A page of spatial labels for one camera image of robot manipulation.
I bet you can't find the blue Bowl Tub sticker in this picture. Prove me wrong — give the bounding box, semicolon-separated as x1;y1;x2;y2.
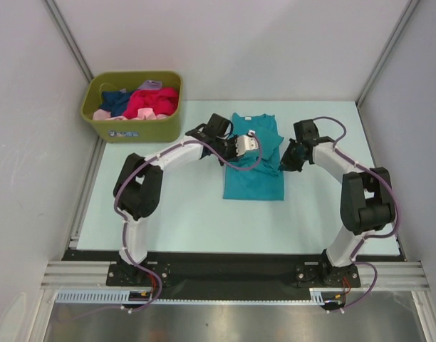
108;130;139;138

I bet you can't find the light pink t shirt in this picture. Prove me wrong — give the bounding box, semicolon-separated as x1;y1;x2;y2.
92;108;169;121

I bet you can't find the lavender t shirt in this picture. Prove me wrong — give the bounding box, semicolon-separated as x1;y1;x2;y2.
137;80;163;90

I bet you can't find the navy blue t shirt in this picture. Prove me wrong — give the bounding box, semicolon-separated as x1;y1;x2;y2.
99;90;133;118

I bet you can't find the aluminium frame rail front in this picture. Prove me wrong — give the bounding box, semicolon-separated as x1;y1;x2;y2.
41;261;430;291

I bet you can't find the olive green plastic tub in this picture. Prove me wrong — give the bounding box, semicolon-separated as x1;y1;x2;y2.
81;71;183;143

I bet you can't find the light blue slotted cable duct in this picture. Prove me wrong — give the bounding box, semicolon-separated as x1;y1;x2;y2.
56;289;158;304

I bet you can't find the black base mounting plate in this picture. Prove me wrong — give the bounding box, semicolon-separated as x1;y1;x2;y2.
62;249;406;301

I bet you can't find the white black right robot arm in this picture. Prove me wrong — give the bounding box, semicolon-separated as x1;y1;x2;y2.
279;119;398;286

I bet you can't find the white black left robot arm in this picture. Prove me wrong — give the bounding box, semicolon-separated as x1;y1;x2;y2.
113;113;237;285

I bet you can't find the magenta t shirt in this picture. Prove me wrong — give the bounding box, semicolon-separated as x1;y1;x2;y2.
123;88;180;119

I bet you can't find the teal t shirt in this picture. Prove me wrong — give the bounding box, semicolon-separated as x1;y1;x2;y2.
223;113;284;201

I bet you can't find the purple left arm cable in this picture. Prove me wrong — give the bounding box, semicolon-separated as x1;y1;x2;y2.
57;132;264;323

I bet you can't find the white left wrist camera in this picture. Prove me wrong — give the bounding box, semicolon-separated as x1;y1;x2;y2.
235;130;259;157

